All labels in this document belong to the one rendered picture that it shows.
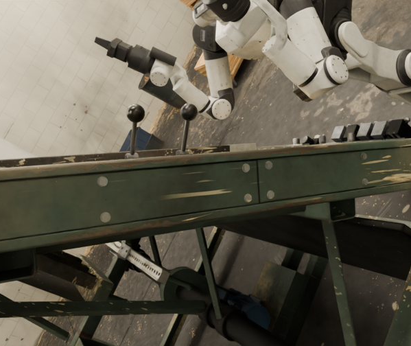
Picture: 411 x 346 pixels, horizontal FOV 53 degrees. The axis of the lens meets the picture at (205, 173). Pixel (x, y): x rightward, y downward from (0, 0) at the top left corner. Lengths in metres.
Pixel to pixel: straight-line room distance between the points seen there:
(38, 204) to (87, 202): 0.07
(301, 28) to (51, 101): 5.62
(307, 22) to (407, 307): 0.75
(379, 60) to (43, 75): 5.48
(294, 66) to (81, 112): 5.68
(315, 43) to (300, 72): 0.12
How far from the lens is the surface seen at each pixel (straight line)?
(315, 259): 2.26
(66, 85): 6.62
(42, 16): 6.80
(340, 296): 1.04
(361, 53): 1.61
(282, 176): 0.75
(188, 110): 0.89
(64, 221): 0.61
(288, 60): 1.08
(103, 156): 1.44
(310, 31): 1.18
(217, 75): 1.59
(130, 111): 0.85
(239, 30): 1.04
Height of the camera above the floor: 1.71
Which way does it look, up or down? 24 degrees down
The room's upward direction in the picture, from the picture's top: 59 degrees counter-clockwise
